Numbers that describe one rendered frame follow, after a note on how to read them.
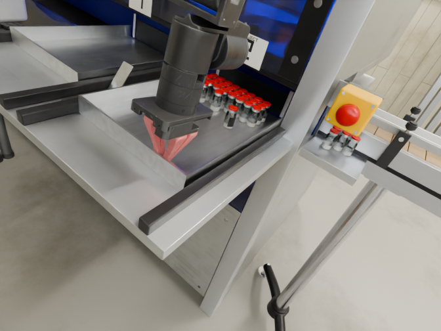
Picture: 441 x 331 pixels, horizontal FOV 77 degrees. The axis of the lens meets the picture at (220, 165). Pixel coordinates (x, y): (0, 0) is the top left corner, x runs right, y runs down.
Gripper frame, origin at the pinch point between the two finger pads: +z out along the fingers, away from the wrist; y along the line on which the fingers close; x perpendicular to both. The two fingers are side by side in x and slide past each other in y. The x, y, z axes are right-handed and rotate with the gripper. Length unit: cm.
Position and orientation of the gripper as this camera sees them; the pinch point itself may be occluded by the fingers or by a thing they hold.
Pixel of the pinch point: (161, 159)
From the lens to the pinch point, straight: 43.3
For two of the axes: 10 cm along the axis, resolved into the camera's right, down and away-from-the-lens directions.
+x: -7.8, -5.3, 3.5
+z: -3.2, 8.0, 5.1
